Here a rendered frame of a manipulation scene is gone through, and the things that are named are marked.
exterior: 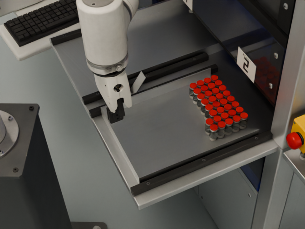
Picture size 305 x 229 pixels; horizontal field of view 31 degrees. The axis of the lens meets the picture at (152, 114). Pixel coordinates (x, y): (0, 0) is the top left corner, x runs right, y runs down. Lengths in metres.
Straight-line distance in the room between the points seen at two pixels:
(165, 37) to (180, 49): 0.08
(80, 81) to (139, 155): 0.33
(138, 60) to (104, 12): 0.70
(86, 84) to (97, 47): 0.59
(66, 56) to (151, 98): 0.32
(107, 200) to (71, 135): 0.42
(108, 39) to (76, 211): 1.46
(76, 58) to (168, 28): 0.31
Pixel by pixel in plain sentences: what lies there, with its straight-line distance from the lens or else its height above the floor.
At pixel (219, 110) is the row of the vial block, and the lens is 1.44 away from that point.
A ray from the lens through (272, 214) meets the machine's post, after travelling 1.72.
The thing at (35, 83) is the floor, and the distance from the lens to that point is 2.92.
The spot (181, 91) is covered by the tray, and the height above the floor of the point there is 0.88.
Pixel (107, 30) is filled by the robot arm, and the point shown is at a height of 1.37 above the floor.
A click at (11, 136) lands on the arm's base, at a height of 0.87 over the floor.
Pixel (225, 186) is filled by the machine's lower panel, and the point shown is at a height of 0.41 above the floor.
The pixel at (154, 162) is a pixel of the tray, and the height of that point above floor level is 0.88.
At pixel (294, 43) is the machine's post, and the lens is 1.21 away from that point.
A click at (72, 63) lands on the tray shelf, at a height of 0.88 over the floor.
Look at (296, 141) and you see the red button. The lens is 1.30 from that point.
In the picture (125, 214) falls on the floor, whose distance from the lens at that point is 2.34.
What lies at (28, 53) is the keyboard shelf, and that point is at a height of 0.80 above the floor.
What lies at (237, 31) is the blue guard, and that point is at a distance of 1.43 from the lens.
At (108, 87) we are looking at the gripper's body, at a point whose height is 1.24.
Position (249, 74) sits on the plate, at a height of 1.00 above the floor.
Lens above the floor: 2.00
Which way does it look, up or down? 49 degrees down
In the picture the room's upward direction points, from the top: 3 degrees counter-clockwise
